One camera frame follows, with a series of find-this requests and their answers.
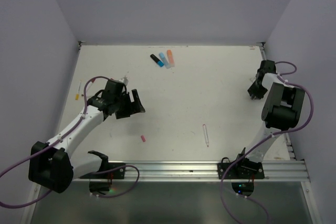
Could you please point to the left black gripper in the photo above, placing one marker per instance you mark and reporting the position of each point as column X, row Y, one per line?
column 133, row 107

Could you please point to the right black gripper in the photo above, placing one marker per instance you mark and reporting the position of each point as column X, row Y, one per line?
column 259, row 94

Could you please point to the pink pen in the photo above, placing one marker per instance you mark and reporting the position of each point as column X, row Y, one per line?
column 205, row 135

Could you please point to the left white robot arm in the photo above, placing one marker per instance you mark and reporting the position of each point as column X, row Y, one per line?
column 52, row 165

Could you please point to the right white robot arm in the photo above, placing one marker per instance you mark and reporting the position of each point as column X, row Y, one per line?
column 281, row 112

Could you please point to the yellow capped pen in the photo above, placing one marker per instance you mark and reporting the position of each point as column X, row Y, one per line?
column 78, row 91

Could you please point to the black blue highlighter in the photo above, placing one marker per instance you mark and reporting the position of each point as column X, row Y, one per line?
column 157, row 60

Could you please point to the light blue highlighter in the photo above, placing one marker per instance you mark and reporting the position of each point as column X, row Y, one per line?
column 164, row 60

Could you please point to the orange highlighter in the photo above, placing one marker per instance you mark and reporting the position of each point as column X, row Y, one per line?
column 170, row 58

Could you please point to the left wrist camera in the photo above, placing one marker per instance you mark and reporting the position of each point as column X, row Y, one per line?
column 123, row 80

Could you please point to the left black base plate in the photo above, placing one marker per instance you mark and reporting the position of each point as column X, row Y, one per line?
column 118, row 172

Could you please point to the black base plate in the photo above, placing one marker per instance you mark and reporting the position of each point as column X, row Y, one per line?
column 246, row 169
column 118, row 172

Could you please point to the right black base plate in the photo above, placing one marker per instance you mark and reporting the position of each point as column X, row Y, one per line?
column 246, row 169

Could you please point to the aluminium mounting rail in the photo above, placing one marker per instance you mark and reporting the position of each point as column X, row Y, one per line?
column 210, row 171

